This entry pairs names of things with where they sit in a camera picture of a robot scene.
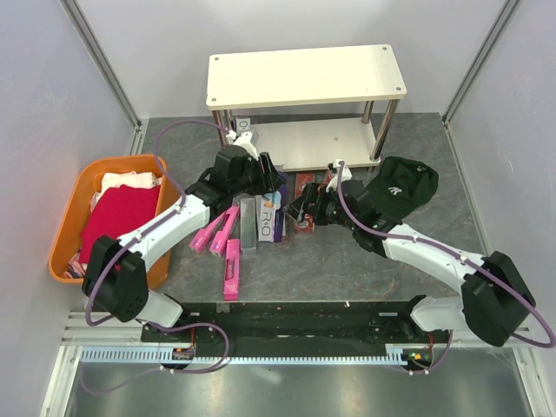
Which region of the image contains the black baseball cap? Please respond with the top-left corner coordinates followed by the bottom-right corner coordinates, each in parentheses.
top-left (359, 156), bottom-right (439, 222)

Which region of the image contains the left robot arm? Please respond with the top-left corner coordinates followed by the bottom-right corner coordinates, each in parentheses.
top-left (82, 145), bottom-right (285, 341)

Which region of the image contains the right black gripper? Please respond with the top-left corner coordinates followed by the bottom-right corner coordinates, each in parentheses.
top-left (282, 182), bottom-right (357, 232)

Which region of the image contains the pink toothpaste box lower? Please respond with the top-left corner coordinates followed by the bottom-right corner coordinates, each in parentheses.
top-left (222, 239), bottom-right (241, 301)

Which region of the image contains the silver red toothpaste box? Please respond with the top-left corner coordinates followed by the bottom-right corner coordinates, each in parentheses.
top-left (279, 223), bottom-right (290, 243)

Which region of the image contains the red 3d toothpaste box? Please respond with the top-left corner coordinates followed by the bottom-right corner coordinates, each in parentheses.
top-left (319, 169), bottom-right (352, 193)
top-left (294, 173), bottom-right (314, 233)

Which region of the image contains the orange plastic bin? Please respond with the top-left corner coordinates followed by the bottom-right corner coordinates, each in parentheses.
top-left (48, 154), bottom-right (179, 289)

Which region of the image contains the white two-tier shelf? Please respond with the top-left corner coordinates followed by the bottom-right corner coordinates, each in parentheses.
top-left (206, 44), bottom-right (407, 172)

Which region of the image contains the purple cable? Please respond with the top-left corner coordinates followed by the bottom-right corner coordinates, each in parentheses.
top-left (332, 160), bottom-right (556, 378)
top-left (80, 119), bottom-right (234, 394)

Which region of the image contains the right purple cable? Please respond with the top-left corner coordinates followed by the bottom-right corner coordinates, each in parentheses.
top-left (332, 160), bottom-right (556, 378)

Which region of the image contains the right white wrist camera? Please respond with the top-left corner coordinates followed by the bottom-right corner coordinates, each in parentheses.
top-left (326, 159), bottom-right (353, 192)

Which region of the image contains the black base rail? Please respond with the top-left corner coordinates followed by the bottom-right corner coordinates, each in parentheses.
top-left (142, 301), bottom-right (448, 345)

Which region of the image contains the silver toothpaste box small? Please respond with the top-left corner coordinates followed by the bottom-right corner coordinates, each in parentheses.
top-left (240, 198), bottom-right (257, 255)

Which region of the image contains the red cloth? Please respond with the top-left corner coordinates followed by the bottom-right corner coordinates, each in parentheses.
top-left (72, 185), bottom-right (160, 278)

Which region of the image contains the pink toothpaste box left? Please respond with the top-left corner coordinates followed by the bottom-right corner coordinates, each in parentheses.
top-left (189, 212), bottom-right (228, 255)

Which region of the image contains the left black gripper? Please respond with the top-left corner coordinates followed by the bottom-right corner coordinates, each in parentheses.
top-left (230, 152), bottom-right (286, 197)

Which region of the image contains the white pink cloth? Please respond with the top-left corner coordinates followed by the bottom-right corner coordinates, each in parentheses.
top-left (90, 171), bottom-right (162, 211)

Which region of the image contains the purple silver toothpaste box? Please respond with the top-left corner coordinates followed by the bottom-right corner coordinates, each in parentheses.
top-left (235, 116), bottom-right (252, 136)
top-left (255, 171), bottom-right (288, 243)

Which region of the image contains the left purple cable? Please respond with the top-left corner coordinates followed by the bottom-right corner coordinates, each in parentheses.
top-left (80, 119), bottom-right (234, 394)

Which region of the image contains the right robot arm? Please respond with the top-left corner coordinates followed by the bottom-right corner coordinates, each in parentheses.
top-left (284, 180), bottom-right (536, 347)

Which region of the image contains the pink toothpaste box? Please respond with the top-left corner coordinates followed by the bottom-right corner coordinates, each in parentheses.
top-left (209, 205), bottom-right (240, 256)
top-left (222, 239), bottom-right (241, 301)
top-left (189, 212), bottom-right (228, 255)

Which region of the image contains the pink toothpaste box middle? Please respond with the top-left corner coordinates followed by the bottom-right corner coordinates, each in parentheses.
top-left (209, 205), bottom-right (240, 256)

